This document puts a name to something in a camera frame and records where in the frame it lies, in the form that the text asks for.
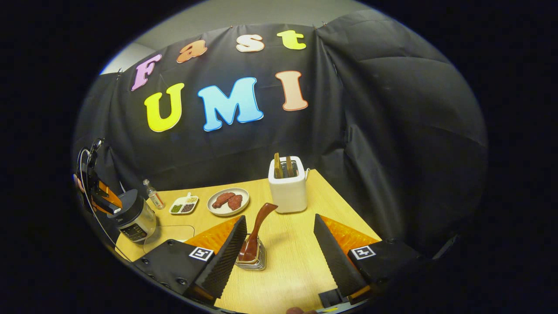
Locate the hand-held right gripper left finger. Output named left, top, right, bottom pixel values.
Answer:
left=131, top=215, right=248, bottom=304

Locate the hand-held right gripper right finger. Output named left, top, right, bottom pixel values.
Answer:
left=314, top=214, right=421, bottom=301

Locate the metal wire chopstick holder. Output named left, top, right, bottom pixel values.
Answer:
left=235, top=235, right=267, bottom=271

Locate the black silver rice cooker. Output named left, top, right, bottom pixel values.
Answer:
left=107, top=189, right=157, bottom=243

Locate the brown wooden spoon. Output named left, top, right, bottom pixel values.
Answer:
left=238, top=203, right=279, bottom=262

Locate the small clear glass bottle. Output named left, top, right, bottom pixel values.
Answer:
left=143, top=179, right=165, bottom=210

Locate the white round plate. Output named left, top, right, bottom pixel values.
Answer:
left=207, top=188, right=250, bottom=217

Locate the white divided bean dish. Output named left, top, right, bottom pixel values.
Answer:
left=169, top=192, right=199, bottom=215

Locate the white toaster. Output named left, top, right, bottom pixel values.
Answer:
left=268, top=156, right=311, bottom=214

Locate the black backdrop cloth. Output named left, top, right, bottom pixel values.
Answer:
left=72, top=9, right=489, bottom=262

